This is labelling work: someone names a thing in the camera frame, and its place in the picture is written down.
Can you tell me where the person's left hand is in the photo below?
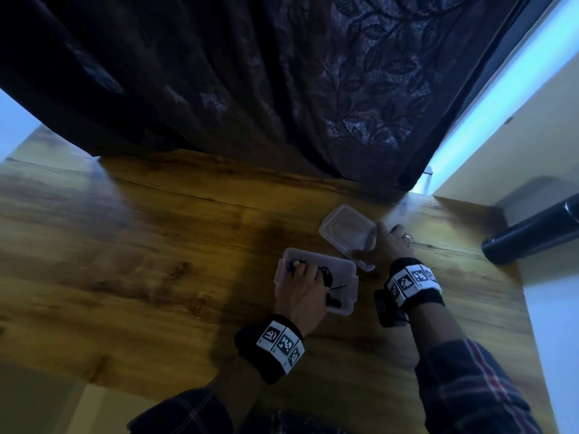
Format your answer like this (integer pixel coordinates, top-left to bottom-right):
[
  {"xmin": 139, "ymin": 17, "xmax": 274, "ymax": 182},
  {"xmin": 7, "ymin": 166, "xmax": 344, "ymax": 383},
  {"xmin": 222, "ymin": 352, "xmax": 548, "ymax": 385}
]
[{"xmin": 274, "ymin": 262, "xmax": 334, "ymax": 338}]

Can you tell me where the person's right hand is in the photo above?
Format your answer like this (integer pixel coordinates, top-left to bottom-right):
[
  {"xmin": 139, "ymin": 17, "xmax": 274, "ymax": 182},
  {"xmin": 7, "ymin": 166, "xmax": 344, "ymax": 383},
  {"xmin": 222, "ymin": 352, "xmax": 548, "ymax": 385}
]
[{"xmin": 352, "ymin": 221, "xmax": 415, "ymax": 272}]

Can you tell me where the clear plastic box lid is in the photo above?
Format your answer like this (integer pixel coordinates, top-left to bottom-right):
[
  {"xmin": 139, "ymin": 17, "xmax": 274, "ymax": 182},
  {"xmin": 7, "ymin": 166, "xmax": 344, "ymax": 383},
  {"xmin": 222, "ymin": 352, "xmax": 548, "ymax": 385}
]
[{"xmin": 318, "ymin": 203, "xmax": 379, "ymax": 272}]

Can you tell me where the clear plastic box red handle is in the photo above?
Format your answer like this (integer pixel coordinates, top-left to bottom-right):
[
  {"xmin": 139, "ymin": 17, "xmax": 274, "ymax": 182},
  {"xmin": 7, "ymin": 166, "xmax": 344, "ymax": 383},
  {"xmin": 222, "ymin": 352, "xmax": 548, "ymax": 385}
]
[{"xmin": 274, "ymin": 247, "xmax": 359, "ymax": 318}]

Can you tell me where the person's right forearm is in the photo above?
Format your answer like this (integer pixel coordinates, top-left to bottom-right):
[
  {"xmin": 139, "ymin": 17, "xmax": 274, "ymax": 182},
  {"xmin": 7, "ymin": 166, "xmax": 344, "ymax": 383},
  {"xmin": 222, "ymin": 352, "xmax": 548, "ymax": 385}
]
[{"xmin": 407, "ymin": 302, "xmax": 471, "ymax": 362}]

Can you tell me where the person's left forearm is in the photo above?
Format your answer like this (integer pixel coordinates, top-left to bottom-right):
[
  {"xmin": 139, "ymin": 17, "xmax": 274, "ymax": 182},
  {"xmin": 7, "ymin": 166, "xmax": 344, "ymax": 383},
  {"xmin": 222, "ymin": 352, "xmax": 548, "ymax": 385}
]
[{"xmin": 206, "ymin": 356, "xmax": 272, "ymax": 421}]

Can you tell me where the right wristband with marker tags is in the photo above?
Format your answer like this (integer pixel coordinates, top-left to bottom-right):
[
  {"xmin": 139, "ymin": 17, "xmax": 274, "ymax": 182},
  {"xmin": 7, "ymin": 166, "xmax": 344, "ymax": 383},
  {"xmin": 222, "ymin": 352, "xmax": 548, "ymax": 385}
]
[{"xmin": 383, "ymin": 257, "xmax": 446, "ymax": 310}]

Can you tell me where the wristband with marker tags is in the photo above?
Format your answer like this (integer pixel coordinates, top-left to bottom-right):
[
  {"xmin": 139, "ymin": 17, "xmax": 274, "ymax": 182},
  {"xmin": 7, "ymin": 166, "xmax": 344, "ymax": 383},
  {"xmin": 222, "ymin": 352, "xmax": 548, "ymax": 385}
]
[
  {"xmin": 383, "ymin": 257, "xmax": 446, "ymax": 310},
  {"xmin": 233, "ymin": 313, "xmax": 306, "ymax": 386}
]

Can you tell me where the left wristband with marker tags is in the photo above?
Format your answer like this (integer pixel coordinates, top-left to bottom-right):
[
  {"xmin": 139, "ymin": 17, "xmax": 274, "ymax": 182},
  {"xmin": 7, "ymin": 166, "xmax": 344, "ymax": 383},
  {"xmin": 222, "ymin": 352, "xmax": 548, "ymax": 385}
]
[{"xmin": 233, "ymin": 313, "xmax": 306, "ymax": 386}]

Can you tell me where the dark cylindrical bottle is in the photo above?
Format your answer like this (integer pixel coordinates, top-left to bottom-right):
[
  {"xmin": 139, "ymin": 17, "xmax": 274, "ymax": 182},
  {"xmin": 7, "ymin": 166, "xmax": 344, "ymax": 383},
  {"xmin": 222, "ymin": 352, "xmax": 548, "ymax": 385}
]
[{"xmin": 481, "ymin": 192, "xmax": 579, "ymax": 266}]

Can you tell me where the dark leaf-patterned curtain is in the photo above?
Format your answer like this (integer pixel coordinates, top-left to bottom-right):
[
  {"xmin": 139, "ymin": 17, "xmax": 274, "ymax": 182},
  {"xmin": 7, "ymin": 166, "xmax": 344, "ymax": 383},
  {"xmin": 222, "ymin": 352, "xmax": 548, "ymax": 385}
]
[{"xmin": 0, "ymin": 0, "xmax": 534, "ymax": 191}]

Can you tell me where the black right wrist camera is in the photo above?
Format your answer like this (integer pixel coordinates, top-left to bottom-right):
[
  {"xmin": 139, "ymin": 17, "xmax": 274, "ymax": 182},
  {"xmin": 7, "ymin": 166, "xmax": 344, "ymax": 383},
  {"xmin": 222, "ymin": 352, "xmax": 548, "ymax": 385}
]
[{"xmin": 373, "ymin": 288, "xmax": 408, "ymax": 329}]

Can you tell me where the white window frame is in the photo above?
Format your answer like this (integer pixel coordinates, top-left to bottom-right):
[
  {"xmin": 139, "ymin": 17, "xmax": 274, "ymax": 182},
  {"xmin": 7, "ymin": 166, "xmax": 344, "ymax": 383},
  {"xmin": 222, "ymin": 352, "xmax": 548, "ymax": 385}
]
[{"xmin": 425, "ymin": 0, "xmax": 579, "ymax": 195}]

